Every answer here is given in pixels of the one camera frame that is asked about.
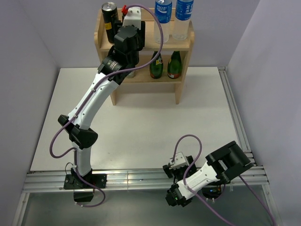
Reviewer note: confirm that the clear glass bottle right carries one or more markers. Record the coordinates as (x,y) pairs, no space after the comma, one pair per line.
(131,74)

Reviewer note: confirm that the wooden two-tier shelf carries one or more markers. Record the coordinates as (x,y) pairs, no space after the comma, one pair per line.
(143,75)

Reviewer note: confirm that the aluminium rail frame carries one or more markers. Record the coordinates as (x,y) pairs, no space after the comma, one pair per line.
(149,179)

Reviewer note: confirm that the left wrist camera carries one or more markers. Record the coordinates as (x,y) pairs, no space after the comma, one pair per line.
(131,16)

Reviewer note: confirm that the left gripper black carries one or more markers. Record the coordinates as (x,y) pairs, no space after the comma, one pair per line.
(140,35)

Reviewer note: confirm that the blue label water bottle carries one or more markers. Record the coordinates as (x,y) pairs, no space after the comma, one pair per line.
(183,13)
(163,11)

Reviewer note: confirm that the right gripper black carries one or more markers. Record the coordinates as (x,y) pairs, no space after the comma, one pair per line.
(170,172)

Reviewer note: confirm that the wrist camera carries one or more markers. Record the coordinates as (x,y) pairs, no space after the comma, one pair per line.
(131,16)
(179,161)

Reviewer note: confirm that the green glass bottle yellow label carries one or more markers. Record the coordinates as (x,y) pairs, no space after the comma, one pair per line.
(174,67)

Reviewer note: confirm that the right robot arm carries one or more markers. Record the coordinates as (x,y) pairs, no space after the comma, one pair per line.
(220,167)

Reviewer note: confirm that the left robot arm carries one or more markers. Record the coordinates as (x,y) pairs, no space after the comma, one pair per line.
(110,74)

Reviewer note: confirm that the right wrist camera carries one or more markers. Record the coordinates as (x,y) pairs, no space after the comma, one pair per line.
(179,161)

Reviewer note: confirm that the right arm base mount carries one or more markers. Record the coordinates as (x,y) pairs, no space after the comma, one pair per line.
(212,193)

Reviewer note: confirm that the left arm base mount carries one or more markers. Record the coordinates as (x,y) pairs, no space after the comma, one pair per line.
(82,192)

